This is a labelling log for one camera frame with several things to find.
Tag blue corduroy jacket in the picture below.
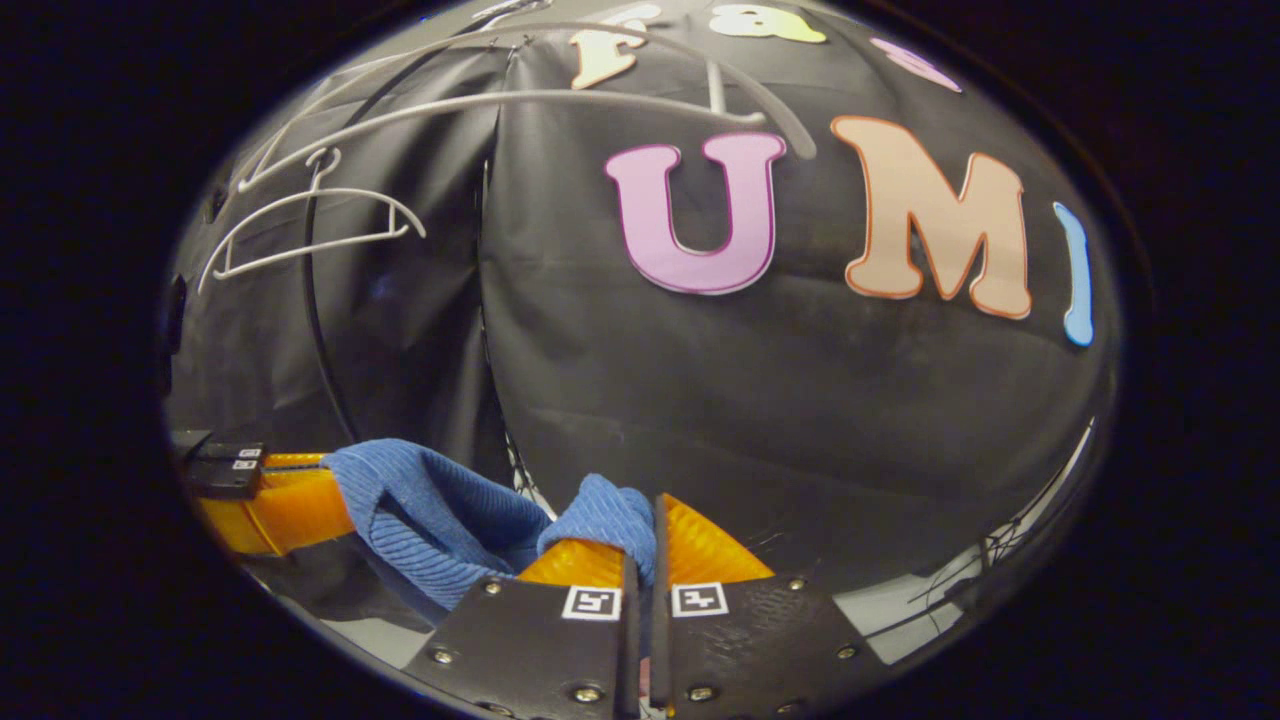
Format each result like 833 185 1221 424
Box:
320 438 658 611

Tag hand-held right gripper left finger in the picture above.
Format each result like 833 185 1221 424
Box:
403 538 643 720

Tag white hanger with taped hook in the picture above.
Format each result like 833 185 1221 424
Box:
235 18 819 196

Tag dark object with blue light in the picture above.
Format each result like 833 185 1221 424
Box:
160 275 191 396

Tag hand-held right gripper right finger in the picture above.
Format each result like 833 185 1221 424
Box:
648 492 889 720

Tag black backdrop cloth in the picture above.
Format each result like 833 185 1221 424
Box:
165 0 1121 641

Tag white plastic clothes hanger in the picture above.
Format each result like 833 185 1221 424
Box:
198 148 428 294

